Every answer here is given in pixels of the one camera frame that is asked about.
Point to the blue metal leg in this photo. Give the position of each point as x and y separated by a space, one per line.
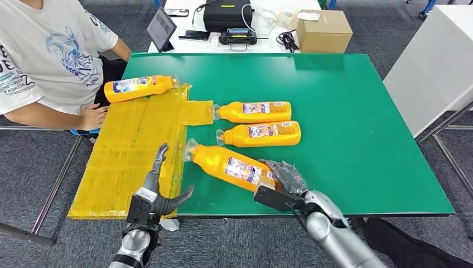
332 3
156 3

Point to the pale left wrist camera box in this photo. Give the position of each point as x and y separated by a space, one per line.
142 207

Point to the brown cardboard box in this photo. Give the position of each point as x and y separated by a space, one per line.
324 36

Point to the black handheld controller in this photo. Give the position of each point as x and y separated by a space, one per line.
237 36

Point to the person's right forearm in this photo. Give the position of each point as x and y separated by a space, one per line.
44 118

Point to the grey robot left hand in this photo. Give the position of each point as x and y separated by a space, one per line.
157 185

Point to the white paper sheet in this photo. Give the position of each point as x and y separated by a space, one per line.
308 16

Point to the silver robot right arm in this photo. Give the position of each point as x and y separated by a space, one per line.
332 236

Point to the silver metal table legs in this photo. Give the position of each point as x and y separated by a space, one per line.
449 161

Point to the silver metal bench frame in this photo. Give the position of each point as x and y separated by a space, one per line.
55 185

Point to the white side table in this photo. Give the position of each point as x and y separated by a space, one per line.
428 66

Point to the black tablet with stand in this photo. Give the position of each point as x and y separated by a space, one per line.
160 27

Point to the clear plastic packet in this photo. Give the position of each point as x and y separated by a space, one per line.
287 19

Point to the black carry bag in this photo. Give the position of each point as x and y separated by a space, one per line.
227 16

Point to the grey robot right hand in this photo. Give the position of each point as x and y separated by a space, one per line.
290 179

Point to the person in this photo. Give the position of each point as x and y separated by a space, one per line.
44 48

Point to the green plastic crate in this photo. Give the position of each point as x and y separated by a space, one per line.
322 3

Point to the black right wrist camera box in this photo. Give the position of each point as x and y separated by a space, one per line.
273 199

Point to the person's right hand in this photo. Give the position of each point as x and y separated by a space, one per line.
95 117

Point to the orange detergent bottle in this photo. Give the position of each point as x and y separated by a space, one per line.
255 116
140 88
258 140
214 162

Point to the black smartphone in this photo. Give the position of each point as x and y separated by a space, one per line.
194 34
176 13

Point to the blue wheeled cart frame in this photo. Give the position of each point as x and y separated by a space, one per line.
428 6

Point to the person's leg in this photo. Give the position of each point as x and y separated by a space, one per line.
406 248

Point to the small white object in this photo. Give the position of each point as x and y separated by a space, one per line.
170 225

